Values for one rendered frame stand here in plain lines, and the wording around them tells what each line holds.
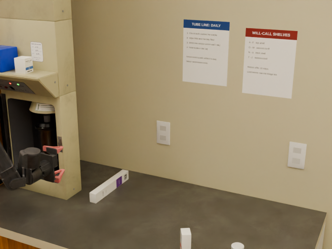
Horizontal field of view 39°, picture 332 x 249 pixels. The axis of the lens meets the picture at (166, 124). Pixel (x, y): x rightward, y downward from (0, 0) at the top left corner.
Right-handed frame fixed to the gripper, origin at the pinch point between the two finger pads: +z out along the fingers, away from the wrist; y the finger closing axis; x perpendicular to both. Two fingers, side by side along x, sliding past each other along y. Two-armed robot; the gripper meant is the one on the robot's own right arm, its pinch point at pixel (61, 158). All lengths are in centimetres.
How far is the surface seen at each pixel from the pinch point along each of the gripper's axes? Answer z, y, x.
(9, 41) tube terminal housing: 12, 42, 33
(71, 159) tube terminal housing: 17.1, -8.3, 8.6
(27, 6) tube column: 12, 56, 22
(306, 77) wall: 55, 31, -81
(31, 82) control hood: 2.2, 28.4, 14.0
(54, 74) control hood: 9.8, 30.6, 8.9
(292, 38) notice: 55, 46, -74
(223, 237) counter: 14, -25, -63
